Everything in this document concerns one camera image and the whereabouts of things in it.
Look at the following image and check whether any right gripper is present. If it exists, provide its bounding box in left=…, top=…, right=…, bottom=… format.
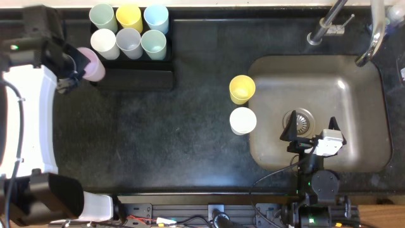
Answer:
left=280, top=110, right=347, bottom=155

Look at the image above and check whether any pink cup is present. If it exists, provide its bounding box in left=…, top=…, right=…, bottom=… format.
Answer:
left=77, top=47, right=106, bottom=82

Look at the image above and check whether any steel sink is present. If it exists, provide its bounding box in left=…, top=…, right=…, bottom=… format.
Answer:
left=247, top=55, right=392, bottom=174

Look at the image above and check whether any white cup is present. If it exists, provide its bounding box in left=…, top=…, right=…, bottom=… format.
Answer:
left=90, top=28, right=121, bottom=61
left=229, top=106, right=258, bottom=136

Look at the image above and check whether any yellow cup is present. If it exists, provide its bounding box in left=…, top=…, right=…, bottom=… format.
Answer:
left=228, top=75, right=256, bottom=106
left=115, top=3, right=144, bottom=34

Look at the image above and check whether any steel tap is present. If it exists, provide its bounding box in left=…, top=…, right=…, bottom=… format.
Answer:
left=306, top=0, right=387, bottom=67

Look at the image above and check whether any green cup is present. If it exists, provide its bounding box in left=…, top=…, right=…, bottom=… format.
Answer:
left=140, top=29, right=168, bottom=61
left=89, top=3, right=118, bottom=33

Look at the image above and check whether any black tray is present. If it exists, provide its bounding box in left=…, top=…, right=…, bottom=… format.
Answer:
left=89, top=6, right=175, bottom=92

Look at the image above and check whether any blue cup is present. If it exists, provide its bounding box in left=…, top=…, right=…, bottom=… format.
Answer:
left=143, top=4, right=170, bottom=35

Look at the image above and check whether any grey cup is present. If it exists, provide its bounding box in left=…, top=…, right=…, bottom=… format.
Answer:
left=115, top=27, right=144, bottom=60

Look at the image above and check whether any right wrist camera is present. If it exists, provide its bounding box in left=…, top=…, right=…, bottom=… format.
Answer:
left=305, top=128, right=344, bottom=157

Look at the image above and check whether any black cable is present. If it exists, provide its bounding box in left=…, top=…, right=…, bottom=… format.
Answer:
left=247, top=144, right=318, bottom=228
left=0, top=79, right=25, bottom=228

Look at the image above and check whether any mounting rail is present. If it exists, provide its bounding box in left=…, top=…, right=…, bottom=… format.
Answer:
left=49, top=195, right=361, bottom=228

